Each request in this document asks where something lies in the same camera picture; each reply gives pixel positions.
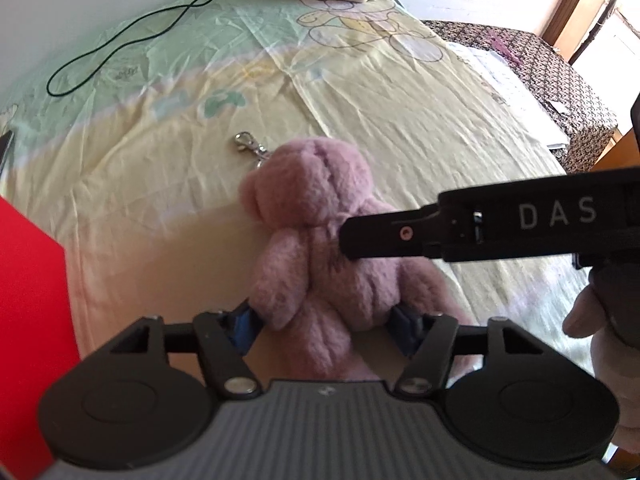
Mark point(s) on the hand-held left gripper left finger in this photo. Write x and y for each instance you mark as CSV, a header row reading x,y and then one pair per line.
x,y
242,330

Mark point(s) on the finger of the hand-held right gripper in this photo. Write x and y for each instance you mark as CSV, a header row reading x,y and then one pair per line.
x,y
380,232

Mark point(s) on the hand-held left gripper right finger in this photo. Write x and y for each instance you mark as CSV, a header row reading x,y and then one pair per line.
x,y
405,332

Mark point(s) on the pink plush bear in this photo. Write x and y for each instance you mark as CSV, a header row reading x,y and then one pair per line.
x,y
310,210

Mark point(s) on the red cardboard box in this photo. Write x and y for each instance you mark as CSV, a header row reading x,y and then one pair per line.
x,y
30,335

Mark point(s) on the person's right hand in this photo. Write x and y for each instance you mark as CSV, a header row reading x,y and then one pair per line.
x,y
582,315

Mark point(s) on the small white paper slip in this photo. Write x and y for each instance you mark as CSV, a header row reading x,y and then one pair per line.
x,y
557,106

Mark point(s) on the stack of white papers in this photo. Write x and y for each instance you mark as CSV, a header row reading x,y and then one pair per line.
x,y
515,95

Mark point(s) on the brown floral cloth covered table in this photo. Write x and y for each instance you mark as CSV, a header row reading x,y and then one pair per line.
x,y
550,65

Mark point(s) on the black phone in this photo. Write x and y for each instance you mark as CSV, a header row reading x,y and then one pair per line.
x,y
5,147

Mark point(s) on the wooden door frame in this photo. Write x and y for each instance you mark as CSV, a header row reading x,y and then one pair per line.
x,y
575,5

